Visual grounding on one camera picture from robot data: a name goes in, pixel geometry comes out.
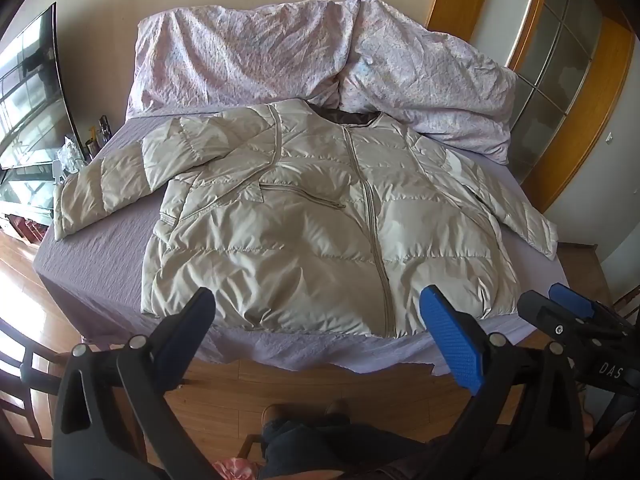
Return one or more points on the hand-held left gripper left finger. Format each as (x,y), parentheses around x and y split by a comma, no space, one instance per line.
(192,320)

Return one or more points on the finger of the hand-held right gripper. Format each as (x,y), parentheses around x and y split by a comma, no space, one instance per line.
(550,315)
(570,297)

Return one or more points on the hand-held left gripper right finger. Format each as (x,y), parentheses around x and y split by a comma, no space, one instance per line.
(450,330)

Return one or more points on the beige puffer jacket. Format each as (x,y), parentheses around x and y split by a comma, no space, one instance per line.
(310,220)

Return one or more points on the person's right hand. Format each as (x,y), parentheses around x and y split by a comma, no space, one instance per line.
(602,450)

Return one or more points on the bed with purple sheet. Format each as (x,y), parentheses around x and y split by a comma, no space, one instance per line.
(100,260)

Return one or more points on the brown shoe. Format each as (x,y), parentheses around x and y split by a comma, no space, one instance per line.
(275,414)
(337,408)

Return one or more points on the pink cloth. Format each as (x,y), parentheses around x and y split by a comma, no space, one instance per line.
(235,470)

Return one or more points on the dark wooden chair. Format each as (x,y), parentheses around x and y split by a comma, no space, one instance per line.
(30,370)

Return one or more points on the person's dark trousers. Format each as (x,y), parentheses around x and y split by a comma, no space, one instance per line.
(320,445)

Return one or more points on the metal cup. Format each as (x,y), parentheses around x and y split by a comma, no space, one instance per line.
(91,149)

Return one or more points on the clear plastic bag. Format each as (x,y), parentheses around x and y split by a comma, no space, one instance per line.
(69,157)

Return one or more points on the glass television stand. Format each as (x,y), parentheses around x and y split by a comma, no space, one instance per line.
(25,195)

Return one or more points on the dark bottle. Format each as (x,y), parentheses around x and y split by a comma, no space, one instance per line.
(104,129)

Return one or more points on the wooden framed glass door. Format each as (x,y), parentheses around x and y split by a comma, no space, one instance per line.
(555,60)

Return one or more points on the pink floral duvet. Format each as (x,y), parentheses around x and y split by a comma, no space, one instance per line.
(240,55)

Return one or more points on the flat screen television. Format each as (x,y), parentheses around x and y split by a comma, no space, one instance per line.
(30,100)

